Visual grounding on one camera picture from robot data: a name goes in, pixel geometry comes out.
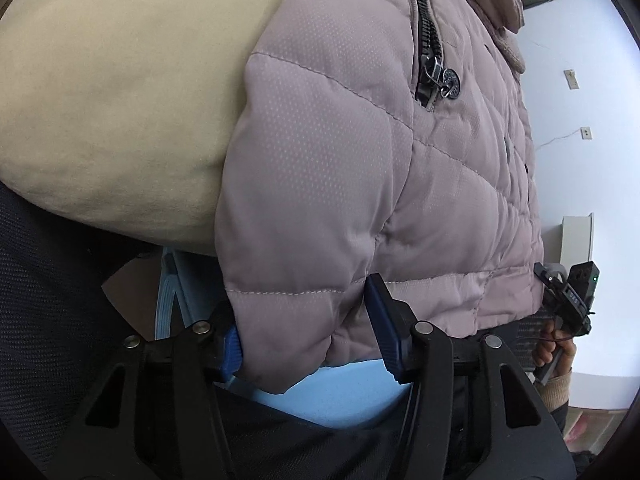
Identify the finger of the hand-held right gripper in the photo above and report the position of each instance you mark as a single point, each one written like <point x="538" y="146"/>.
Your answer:
<point x="545" y="275"/>

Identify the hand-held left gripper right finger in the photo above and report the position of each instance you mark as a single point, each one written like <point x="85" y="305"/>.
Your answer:
<point x="385" y="330"/>

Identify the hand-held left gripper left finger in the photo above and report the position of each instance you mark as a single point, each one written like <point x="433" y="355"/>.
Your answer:
<point x="230" y="355"/>

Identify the mauve hooded puffer jacket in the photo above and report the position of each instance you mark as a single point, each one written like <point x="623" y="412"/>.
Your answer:
<point x="350" y="160"/>

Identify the person's right forearm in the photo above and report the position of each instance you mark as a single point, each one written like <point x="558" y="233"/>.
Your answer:
<point x="556" y="390"/>

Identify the person's right hand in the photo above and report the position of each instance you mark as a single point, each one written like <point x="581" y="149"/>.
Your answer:
<point x="550" y="347"/>

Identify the white board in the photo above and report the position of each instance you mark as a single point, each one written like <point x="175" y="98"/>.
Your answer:
<point x="576" y="240"/>

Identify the grey ribbed panel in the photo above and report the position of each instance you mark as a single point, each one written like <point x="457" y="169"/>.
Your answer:
<point x="530" y="330"/>

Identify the light blue cloth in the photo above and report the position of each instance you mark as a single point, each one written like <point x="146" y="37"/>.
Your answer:
<point x="325" y="400"/>

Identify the patterned rug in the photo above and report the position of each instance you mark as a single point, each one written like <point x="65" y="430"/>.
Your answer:
<point x="595" y="430"/>

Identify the black mesh fabric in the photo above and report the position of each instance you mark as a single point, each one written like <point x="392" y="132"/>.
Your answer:
<point x="55" y="280"/>

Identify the bed with beige sheet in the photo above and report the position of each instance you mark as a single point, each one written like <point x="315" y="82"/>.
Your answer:
<point x="125" y="85"/>

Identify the white wall outlet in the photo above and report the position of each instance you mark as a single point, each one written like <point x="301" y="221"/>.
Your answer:
<point x="586" y="133"/>

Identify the beige wall outlet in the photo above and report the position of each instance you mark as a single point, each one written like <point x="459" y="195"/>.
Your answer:
<point x="570" y="79"/>

